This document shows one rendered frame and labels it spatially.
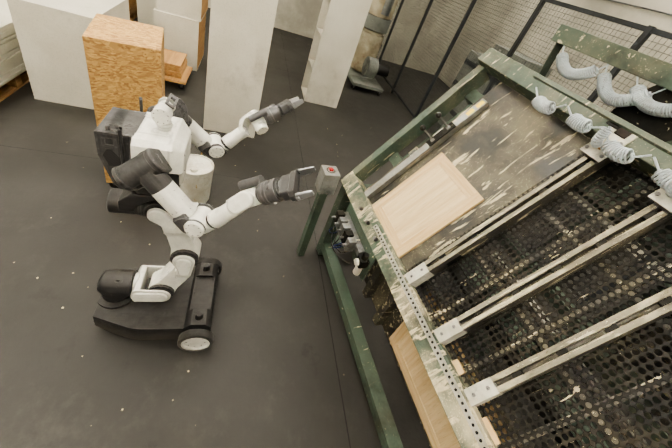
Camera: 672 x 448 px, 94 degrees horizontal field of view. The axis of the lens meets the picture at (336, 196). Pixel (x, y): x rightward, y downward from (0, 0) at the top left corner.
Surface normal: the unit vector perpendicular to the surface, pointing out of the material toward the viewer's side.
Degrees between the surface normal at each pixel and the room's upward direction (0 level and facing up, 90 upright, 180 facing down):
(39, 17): 90
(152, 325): 0
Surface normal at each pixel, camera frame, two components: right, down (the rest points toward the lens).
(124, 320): 0.31, -0.75
